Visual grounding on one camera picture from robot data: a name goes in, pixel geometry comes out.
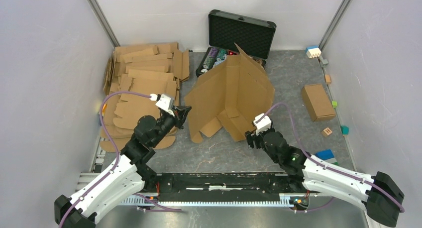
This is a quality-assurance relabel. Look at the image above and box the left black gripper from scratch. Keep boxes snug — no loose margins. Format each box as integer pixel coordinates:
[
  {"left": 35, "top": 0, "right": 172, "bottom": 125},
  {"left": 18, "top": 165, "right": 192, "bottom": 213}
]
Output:
[{"left": 150, "top": 105, "right": 192, "bottom": 147}]

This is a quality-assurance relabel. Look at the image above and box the cardboard box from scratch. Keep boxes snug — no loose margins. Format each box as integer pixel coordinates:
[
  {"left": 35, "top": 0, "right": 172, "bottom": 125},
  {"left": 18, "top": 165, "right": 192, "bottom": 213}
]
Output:
[
  {"left": 301, "top": 84, "right": 336, "bottom": 122},
  {"left": 184, "top": 48, "right": 275, "bottom": 143}
]

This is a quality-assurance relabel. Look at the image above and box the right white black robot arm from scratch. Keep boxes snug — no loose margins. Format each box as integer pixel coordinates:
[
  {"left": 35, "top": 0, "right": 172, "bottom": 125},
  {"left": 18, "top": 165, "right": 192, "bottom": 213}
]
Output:
[{"left": 245, "top": 128, "right": 404, "bottom": 228}]

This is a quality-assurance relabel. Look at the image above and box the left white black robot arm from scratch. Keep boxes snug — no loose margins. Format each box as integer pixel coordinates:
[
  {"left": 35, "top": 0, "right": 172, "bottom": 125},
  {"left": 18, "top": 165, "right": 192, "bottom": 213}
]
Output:
[{"left": 54, "top": 106, "right": 192, "bottom": 228}]

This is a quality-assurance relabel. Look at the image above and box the folded closed cardboard box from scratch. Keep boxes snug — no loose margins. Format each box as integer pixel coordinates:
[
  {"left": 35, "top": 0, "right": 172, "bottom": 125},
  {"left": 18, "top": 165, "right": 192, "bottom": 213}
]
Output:
[{"left": 301, "top": 84, "right": 336, "bottom": 122}]

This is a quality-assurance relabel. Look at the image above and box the stack of flat cardboard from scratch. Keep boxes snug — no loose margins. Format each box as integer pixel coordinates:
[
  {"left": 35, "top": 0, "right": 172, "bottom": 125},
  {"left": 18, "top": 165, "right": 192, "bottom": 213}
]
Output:
[{"left": 100, "top": 42, "right": 190, "bottom": 152}]

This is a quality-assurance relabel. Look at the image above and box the wooden letter block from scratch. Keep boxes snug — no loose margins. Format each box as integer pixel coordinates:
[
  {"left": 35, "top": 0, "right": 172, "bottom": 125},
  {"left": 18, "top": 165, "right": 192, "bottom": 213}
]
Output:
[{"left": 321, "top": 127, "right": 332, "bottom": 137}]

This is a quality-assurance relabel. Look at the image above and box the blue green block stack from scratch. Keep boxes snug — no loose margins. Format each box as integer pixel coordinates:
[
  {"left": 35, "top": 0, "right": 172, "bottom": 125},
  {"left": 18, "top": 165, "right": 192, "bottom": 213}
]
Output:
[{"left": 315, "top": 149, "right": 338, "bottom": 165}]

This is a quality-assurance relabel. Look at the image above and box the teal small cube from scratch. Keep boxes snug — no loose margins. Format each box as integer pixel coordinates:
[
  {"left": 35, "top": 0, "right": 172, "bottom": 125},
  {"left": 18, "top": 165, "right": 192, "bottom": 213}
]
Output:
[{"left": 340, "top": 125, "right": 349, "bottom": 136}]

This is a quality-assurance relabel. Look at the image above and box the small wooden cube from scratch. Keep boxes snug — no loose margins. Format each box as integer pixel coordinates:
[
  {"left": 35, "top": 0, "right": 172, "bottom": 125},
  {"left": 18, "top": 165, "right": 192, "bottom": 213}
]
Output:
[{"left": 324, "top": 74, "right": 332, "bottom": 85}]

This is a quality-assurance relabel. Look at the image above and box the black poker chip case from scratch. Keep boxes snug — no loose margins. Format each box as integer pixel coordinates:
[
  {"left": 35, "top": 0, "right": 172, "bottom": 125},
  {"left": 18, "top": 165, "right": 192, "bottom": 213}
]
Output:
[{"left": 196, "top": 9, "right": 277, "bottom": 77}]

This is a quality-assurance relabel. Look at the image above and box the grey small block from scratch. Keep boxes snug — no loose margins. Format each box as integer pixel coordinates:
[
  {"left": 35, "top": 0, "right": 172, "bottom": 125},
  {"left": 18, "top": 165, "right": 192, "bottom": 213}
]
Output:
[{"left": 318, "top": 58, "right": 329, "bottom": 68}]

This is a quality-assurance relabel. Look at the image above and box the blue white toy block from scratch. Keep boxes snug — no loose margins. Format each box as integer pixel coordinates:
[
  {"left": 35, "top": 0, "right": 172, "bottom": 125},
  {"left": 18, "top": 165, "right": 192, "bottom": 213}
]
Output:
[{"left": 305, "top": 45, "right": 321, "bottom": 58}]

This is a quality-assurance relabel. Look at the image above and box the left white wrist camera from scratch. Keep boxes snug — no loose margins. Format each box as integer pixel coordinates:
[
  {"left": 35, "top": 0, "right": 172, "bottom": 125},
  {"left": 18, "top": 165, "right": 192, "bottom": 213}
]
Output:
[{"left": 150, "top": 94, "right": 175, "bottom": 116}]

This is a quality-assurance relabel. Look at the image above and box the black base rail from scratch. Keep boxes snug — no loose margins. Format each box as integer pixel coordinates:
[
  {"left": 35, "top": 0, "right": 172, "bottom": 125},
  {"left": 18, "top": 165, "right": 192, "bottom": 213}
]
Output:
[{"left": 141, "top": 172, "right": 307, "bottom": 202}]

